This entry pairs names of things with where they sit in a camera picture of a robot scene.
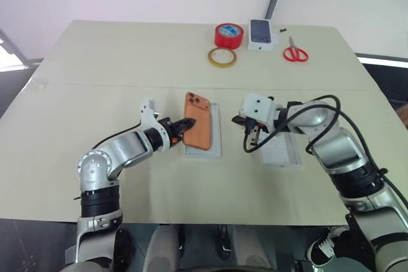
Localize black desk with white edge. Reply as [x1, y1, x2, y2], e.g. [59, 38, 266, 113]
[354, 51, 408, 128]

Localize black and white shoe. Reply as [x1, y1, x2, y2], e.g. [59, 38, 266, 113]
[307, 225, 352, 267]

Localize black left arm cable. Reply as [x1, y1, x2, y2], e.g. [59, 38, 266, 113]
[91, 122, 143, 150]

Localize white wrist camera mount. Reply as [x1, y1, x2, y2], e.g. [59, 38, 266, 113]
[139, 97, 175, 152]
[239, 92, 275, 127]

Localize yellow clear tape roll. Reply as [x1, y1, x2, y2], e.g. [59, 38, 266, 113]
[207, 47, 238, 69]

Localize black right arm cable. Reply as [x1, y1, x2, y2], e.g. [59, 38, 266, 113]
[242, 94, 408, 219]

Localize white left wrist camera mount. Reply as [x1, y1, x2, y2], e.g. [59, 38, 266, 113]
[139, 97, 175, 152]

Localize white phone box base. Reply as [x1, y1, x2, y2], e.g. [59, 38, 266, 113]
[184, 97, 222, 160]

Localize red tape roll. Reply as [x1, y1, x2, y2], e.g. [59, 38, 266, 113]
[214, 23, 245, 50]

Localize red handled scissors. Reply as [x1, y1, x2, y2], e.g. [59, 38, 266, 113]
[282, 36, 310, 63]

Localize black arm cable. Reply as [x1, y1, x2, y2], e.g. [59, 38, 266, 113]
[242, 94, 408, 219]
[91, 122, 143, 150]

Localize orange phone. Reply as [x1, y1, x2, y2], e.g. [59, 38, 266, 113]
[182, 91, 213, 152]

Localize grey metal frame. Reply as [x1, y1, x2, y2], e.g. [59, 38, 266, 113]
[0, 29, 45, 73]

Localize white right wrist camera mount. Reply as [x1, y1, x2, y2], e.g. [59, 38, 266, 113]
[239, 92, 275, 127]

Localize black upright bracket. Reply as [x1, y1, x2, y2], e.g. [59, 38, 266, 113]
[217, 224, 234, 261]

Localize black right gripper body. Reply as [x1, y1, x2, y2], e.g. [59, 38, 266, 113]
[243, 115, 272, 135]

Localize white phone box lid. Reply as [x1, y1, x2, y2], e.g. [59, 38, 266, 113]
[259, 131, 305, 170]

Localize white box with phone print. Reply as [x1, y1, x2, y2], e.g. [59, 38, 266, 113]
[247, 18, 277, 52]

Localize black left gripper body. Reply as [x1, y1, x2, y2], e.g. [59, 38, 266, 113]
[159, 118, 185, 146]

